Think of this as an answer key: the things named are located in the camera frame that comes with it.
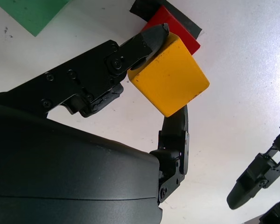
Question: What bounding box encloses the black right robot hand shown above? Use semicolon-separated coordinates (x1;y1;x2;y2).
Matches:
0;22;280;224

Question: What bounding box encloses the yellow cube block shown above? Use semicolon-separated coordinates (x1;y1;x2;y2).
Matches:
127;32;210;118

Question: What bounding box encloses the green cube block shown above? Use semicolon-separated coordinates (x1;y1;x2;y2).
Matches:
0;0;70;37

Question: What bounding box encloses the red cube block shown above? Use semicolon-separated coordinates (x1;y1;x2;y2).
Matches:
141;5;201;56

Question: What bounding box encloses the black tape strip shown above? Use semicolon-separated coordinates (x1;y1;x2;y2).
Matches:
130;0;203;40

